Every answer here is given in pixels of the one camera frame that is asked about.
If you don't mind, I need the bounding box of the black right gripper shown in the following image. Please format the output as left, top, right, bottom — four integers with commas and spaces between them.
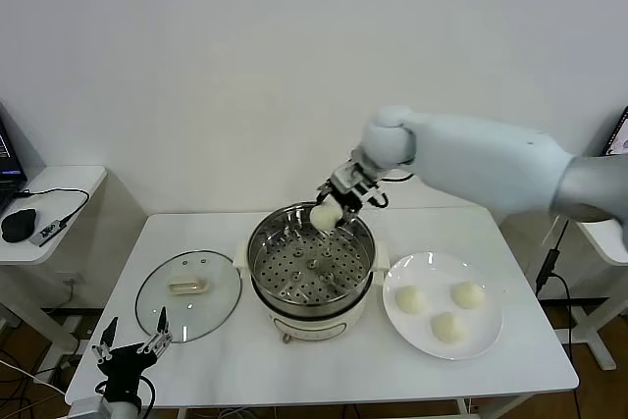
313, 162, 368, 236

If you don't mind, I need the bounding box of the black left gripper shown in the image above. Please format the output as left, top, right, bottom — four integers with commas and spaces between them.
91, 306, 174, 403

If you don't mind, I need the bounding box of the white steamed baozi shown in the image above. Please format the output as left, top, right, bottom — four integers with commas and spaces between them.
394, 285, 428, 315
449, 281, 486, 310
309, 202, 343, 233
430, 311, 471, 345

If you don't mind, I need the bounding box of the round glass pot lid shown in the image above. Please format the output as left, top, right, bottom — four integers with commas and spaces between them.
135, 250, 244, 344

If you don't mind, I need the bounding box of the perforated stainless steel steamer basket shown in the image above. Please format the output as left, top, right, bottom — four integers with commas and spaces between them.
246, 201, 377, 318

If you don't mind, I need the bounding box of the round white plate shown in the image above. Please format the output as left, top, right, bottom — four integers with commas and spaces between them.
382, 252, 504, 360

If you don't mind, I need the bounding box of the grey USB hub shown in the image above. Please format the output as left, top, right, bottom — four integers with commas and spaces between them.
29, 218, 69, 247

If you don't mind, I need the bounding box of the black computer mouse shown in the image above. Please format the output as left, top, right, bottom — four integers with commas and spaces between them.
1, 209, 39, 244

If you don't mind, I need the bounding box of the white desk with mouse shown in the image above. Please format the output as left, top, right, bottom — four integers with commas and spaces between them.
0, 166, 109, 356

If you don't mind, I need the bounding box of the black laptop beside mouse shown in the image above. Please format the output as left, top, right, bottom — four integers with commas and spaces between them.
0, 102, 29, 217

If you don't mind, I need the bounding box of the white desk with label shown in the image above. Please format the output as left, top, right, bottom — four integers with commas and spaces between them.
539, 215, 628, 374

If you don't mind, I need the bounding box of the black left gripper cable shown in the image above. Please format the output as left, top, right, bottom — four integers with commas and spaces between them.
95, 374, 157, 415

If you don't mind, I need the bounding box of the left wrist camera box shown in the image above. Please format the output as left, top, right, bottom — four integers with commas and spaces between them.
68, 398, 107, 419

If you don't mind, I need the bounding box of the black USB hub cable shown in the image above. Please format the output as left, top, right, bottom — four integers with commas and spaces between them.
13, 187, 92, 224

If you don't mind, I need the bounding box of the white laptop cable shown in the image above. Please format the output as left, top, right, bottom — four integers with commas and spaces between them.
541, 216, 560, 247

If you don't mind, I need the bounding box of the black cable with adapter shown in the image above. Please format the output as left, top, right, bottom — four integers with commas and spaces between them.
534, 220, 575, 341

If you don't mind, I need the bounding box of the grey laptop with cables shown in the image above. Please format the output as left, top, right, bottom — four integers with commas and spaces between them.
599, 105, 628, 158

